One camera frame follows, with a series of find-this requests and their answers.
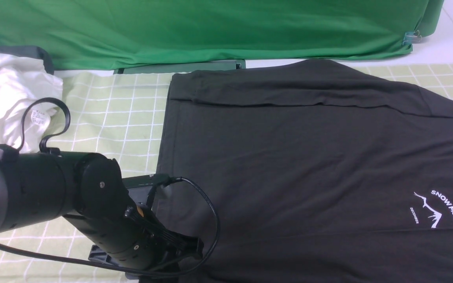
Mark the green backdrop cloth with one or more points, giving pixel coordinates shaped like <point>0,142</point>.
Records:
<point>113,34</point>

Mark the dark green backdrop base bar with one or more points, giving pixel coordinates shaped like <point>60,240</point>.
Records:
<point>164,68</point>

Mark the gray garment behind white shirt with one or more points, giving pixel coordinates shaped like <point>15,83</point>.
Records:
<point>33,52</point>

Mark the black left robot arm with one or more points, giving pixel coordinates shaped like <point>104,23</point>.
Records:
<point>88,190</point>

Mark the green checkered table cloth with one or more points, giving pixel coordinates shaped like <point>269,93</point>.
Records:
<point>121,117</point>

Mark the blue binder clip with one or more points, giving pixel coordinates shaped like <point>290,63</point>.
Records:
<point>412,37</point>

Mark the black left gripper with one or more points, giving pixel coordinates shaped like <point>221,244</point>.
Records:
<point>131,236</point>

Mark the dark gray long-sleeve shirt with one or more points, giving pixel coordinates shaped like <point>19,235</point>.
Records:
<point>319,173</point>

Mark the crumpled white shirt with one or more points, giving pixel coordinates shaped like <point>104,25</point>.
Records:
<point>22,82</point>

